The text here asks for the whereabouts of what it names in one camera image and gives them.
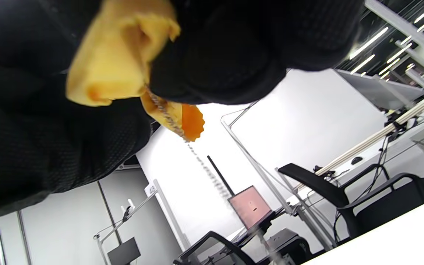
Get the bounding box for white desk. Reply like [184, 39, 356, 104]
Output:
[286, 107, 424, 206]

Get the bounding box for yellow cleaning cloth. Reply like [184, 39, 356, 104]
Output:
[66, 0, 206, 143]

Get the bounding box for silver chain necklace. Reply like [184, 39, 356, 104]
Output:
[146, 86, 290, 265]

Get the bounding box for person's left hand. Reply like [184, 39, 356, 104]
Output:
[0, 0, 154, 223]

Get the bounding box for black monitor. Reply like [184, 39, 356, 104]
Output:
[107, 237, 141, 265]

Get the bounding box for person's right hand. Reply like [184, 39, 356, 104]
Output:
[149, 0, 364, 106]

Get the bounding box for black computer tower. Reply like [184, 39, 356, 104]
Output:
[265, 227, 314, 265]

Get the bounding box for black chair chrome base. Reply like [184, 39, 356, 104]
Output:
[278, 163, 424, 240]

